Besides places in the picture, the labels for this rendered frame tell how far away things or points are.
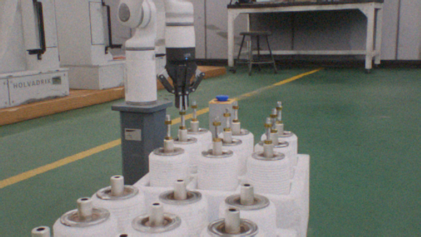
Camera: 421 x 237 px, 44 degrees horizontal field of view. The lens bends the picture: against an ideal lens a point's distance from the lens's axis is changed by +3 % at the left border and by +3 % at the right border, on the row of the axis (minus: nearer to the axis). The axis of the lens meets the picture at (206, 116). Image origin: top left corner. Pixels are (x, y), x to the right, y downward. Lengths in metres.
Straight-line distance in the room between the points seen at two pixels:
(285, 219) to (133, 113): 0.68
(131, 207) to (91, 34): 3.06
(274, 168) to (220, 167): 0.12
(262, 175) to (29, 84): 2.40
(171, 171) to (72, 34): 2.90
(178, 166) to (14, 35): 2.46
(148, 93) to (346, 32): 4.96
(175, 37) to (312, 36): 5.30
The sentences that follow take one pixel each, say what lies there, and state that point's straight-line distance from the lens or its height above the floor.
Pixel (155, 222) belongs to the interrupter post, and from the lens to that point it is 0.79.
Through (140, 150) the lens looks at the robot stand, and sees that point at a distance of 1.63.
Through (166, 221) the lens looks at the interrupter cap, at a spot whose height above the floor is 0.25.
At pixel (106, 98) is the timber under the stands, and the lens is 3.82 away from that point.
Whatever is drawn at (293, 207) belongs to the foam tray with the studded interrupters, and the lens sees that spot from 1.12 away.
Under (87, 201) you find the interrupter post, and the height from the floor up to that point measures 0.28.
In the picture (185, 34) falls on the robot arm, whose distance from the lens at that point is 1.26.
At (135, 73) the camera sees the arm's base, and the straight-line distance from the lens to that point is 1.62.
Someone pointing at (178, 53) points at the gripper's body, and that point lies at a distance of 1.26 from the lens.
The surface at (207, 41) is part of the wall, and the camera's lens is 7.00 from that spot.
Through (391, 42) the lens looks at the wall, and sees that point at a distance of 6.36.
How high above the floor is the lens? 0.55
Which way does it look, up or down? 10 degrees down
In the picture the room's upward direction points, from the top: 1 degrees counter-clockwise
